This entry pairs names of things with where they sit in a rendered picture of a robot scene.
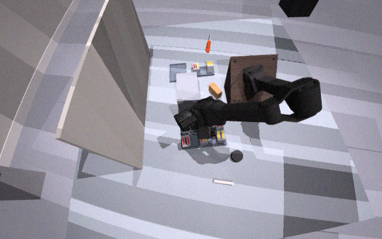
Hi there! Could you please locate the tan rectangular block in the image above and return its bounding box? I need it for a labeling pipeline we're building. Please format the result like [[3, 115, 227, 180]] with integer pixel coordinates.
[[209, 82, 223, 99]]

